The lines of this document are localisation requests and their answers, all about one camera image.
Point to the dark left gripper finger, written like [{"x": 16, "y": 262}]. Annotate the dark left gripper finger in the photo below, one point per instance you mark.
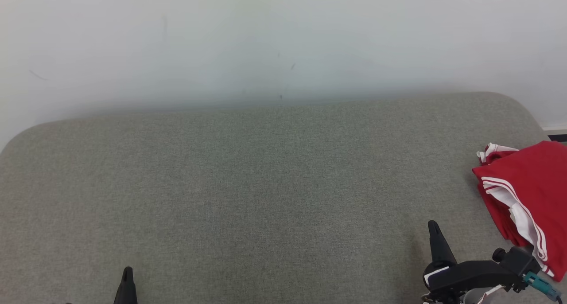
[{"x": 126, "y": 290}]

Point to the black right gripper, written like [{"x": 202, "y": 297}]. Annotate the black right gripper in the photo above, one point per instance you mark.
[{"x": 474, "y": 275}]

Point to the red jersey with white sleeves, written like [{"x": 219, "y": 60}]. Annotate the red jersey with white sleeves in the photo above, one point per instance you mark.
[{"x": 536, "y": 184}]

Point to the grey fabric sofa cushion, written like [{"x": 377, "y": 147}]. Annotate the grey fabric sofa cushion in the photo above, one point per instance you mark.
[{"x": 243, "y": 197}]

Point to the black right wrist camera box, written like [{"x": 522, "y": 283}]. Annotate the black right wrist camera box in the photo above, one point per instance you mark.
[{"x": 518, "y": 259}]

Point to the white wall baseboard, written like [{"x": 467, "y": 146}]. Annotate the white wall baseboard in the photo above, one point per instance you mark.
[{"x": 556, "y": 133}]

